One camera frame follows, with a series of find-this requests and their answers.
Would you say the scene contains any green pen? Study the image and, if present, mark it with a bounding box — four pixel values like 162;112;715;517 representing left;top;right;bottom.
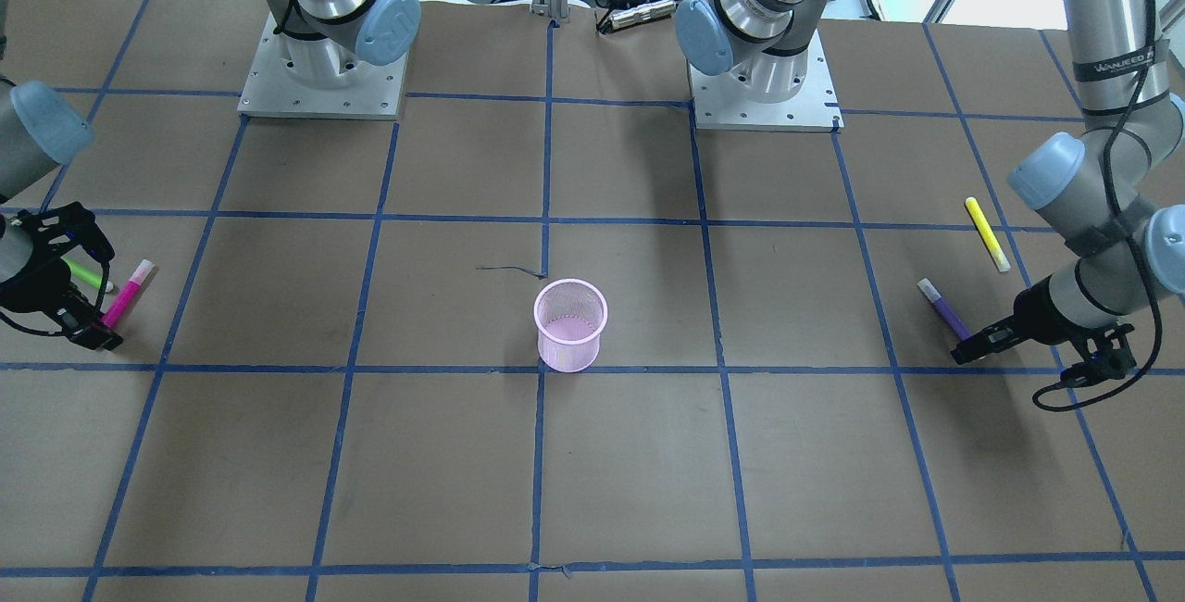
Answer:
62;257;116;294

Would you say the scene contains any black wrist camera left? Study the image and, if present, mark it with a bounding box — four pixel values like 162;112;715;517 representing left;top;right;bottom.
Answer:
1061;322;1136;388

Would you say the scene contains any purple pen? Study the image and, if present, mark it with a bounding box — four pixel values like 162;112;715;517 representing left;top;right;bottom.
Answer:
917;278;972;342

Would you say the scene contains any pink pen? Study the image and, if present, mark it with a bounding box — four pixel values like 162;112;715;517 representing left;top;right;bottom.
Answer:
101;260;156;329

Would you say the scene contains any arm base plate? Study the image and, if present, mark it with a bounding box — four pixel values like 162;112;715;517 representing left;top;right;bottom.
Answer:
687;32;845;132
237;17;409;121

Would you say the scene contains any yellow pen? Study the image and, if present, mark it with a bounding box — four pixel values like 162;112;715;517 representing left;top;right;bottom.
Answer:
965;196;1012;273

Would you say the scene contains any brown paper table cover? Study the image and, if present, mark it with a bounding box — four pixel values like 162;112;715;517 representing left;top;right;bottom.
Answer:
4;0;1181;601

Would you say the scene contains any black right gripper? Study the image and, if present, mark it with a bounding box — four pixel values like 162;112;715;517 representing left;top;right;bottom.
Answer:
1;201;124;350

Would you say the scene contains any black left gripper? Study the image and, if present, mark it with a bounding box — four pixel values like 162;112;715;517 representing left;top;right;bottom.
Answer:
952;289;1075;365

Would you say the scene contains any pink mesh cup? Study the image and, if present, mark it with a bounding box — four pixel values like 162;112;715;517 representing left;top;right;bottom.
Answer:
532;278;609;373

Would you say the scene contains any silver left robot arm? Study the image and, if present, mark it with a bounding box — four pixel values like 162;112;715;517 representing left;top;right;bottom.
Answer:
675;0;1181;363

